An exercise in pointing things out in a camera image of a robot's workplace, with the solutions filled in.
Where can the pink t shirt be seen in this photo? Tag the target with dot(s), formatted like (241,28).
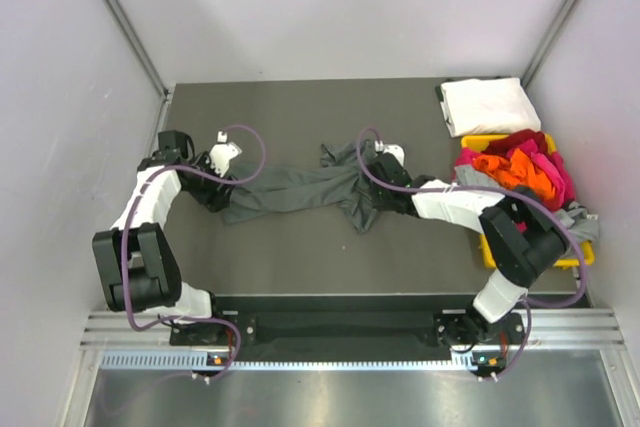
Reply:
(467,156)

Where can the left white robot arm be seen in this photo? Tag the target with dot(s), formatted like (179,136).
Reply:
(135,253)

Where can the dark grey t shirt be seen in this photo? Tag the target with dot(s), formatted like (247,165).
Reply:
(338,181)

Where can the folded white t shirt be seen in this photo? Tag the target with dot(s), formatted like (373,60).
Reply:
(486,106)

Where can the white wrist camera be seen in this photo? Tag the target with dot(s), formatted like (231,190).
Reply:
(393,149)
(222,153)

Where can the slotted grey cable duct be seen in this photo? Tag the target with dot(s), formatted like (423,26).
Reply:
(204,361)

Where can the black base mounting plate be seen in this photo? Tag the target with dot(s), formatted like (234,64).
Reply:
(385,327)

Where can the aluminium corner post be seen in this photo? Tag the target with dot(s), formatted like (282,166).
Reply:
(551,36)
(131,37)

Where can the dark red t shirt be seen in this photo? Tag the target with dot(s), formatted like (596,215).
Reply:
(527,140)

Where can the left aluminium corner post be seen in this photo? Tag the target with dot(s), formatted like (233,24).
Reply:
(131,37)

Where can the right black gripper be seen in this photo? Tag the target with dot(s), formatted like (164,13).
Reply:
(378,203)

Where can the orange t shirt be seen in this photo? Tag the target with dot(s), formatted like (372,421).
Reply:
(521,169)

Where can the right aluminium corner post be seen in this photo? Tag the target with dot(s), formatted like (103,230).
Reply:
(551,36)

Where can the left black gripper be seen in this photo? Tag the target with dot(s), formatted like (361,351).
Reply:
(213,199)

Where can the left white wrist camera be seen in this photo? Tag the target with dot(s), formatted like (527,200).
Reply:
(222,153)

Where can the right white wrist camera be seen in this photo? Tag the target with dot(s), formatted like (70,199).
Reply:
(393,149)

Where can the light grey t shirt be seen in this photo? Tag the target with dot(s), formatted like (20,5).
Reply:
(583,225)

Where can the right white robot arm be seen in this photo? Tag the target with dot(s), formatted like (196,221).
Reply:
(523,238)

